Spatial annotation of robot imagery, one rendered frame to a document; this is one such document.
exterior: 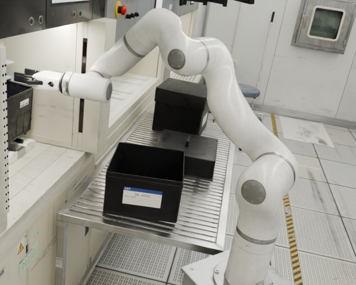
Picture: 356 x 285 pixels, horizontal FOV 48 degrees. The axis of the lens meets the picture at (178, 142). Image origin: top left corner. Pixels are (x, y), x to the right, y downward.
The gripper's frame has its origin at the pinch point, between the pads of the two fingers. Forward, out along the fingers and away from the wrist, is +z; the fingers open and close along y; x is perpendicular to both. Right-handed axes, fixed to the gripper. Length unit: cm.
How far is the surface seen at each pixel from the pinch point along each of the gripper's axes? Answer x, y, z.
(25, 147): -29.6, 3.5, 1.5
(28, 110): -16.2, 8.3, 3.0
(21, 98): -9.6, 2.8, 2.5
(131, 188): -31, -7, -45
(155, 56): -17, 161, -12
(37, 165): -32.5, -3.2, -7.0
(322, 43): -13, 414, -170
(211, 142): -33, 57, -67
